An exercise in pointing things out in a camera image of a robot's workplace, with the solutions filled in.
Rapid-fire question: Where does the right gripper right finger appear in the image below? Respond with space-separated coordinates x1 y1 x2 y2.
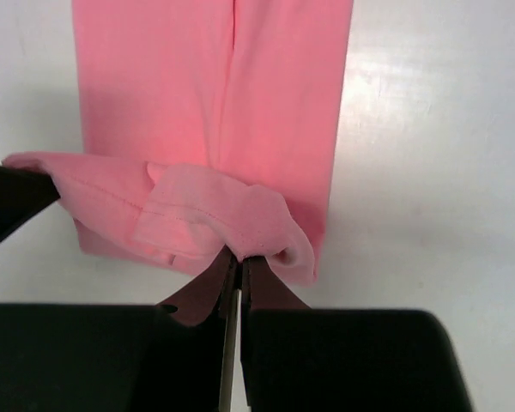
240 257 472 411

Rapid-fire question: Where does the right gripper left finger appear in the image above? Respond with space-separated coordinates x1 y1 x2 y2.
0 250 237 411

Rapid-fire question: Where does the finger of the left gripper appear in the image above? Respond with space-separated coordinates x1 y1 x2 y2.
0 166 60 243

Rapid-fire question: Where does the pink t-shirt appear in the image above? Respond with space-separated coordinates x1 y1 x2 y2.
3 1 353 284

